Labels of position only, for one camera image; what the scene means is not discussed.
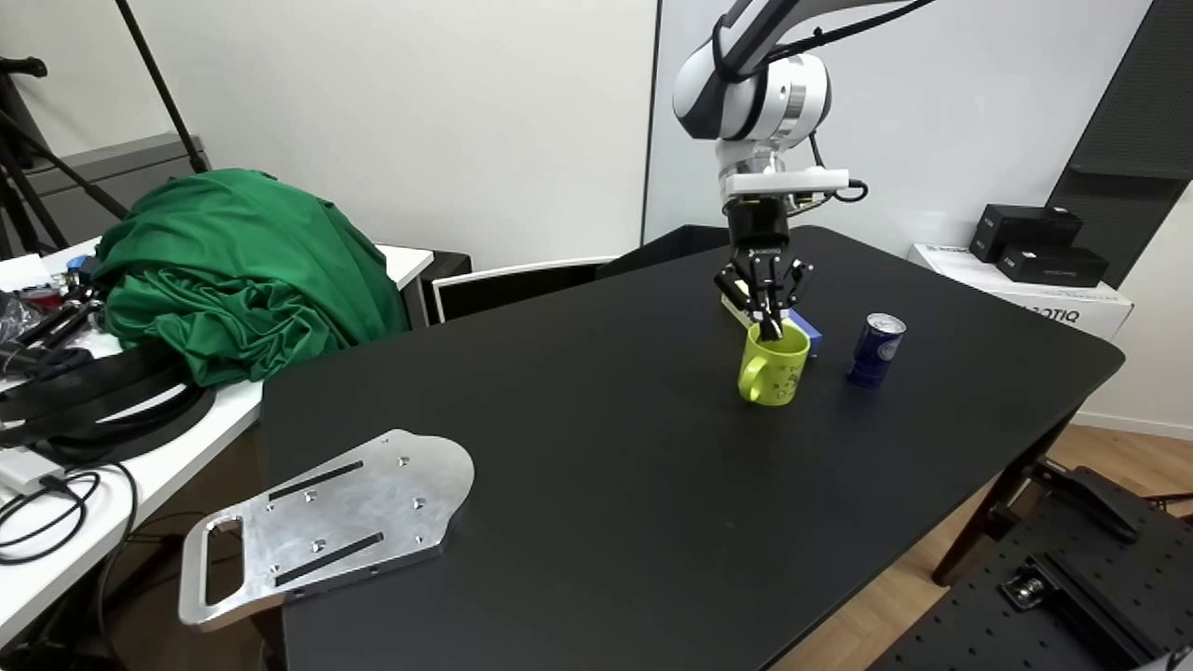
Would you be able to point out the black flat device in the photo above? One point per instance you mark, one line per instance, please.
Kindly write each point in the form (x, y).
(1051, 263)

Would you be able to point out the green plastic cup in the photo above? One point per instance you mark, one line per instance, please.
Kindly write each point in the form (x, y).
(774, 367)

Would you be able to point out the black wall panel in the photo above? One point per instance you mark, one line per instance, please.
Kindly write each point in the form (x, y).
(1132, 97)

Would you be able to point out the grey metal mounting plate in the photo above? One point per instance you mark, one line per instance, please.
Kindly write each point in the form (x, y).
(328, 514)

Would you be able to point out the black perforated breadboard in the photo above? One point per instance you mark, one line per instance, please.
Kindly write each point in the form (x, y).
(1067, 584)

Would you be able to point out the green cloth heap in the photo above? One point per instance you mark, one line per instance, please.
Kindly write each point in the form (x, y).
(247, 266)

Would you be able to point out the white cardboard box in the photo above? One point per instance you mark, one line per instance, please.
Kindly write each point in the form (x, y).
(1030, 301)

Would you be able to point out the black slanted pole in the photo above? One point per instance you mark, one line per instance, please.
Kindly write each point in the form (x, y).
(160, 88)

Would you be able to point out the blue can with white lid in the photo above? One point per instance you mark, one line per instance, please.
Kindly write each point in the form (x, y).
(877, 347)

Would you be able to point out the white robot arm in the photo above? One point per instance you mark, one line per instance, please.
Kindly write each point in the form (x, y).
(750, 93)

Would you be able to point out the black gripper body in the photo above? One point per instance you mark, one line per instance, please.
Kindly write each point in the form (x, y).
(756, 229)

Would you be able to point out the white side table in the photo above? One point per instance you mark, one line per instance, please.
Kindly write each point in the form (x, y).
(74, 547)

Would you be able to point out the black camera tripod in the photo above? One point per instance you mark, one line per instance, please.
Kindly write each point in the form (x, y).
(31, 152)

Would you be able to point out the black framed monitor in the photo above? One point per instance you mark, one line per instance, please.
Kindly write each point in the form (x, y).
(521, 286)

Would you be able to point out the small blue white box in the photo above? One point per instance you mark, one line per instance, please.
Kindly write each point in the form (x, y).
(807, 326)

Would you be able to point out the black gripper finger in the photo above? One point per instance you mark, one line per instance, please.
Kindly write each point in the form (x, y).
(744, 296)
(791, 292)

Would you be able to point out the black rectangular box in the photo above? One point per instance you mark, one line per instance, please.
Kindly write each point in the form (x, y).
(1025, 229)

